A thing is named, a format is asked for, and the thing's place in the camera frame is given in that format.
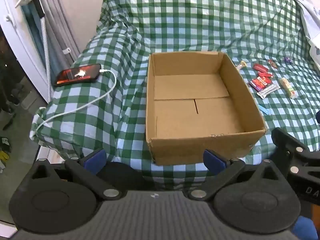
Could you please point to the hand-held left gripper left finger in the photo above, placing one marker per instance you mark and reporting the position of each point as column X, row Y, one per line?
column 96, row 159

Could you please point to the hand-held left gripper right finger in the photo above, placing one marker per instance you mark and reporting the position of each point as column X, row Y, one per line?
column 212, row 160

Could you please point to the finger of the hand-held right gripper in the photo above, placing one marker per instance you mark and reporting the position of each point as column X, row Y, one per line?
column 318, row 118
column 292, row 150

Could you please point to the clear peanut bar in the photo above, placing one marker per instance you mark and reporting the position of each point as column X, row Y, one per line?
column 287, row 88

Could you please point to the silver snack packet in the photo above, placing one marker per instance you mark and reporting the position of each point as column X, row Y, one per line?
column 268, row 90

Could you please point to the brown cardboard box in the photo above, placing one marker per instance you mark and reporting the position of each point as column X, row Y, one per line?
column 175, row 115

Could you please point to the plain red snack packet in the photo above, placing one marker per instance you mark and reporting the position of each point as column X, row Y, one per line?
column 260, row 68

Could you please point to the cream snack bar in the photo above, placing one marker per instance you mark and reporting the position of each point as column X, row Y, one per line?
column 241, row 65

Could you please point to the blue cloth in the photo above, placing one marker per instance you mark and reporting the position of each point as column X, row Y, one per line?
column 303, row 228

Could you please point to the light blue stick packet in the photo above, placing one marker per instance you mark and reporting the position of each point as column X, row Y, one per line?
column 264, row 110

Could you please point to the small purple candy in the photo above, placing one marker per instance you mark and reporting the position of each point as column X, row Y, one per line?
column 288, row 59

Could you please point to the small red snack bar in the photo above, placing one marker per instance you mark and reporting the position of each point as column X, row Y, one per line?
column 265, row 75

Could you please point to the red printed snack packet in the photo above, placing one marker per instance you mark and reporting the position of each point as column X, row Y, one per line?
column 257, row 83

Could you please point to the small red-brown candy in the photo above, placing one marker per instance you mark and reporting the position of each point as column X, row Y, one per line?
column 273, row 64

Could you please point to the black smartphone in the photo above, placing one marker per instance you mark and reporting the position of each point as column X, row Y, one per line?
column 77, row 75

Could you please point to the white printed cloth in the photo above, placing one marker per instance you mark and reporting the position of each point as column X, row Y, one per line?
column 312, row 17

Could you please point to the white curtain clip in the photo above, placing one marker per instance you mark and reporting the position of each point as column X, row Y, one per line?
column 66, row 51

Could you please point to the green checked blanket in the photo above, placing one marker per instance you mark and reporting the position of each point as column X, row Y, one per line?
column 200, row 17

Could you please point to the grey curtain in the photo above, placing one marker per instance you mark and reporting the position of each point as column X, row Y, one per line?
column 62, row 17

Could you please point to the white window frame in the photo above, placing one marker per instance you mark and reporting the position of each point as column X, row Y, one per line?
column 15, row 35

